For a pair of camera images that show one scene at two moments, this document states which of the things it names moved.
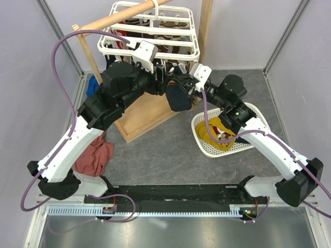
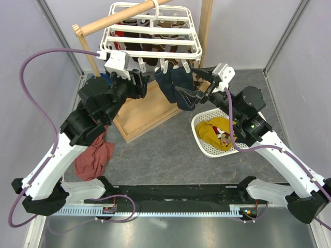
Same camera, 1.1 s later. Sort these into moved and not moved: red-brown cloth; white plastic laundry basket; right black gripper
Moved: right black gripper
Not moved: white plastic laundry basket; red-brown cloth
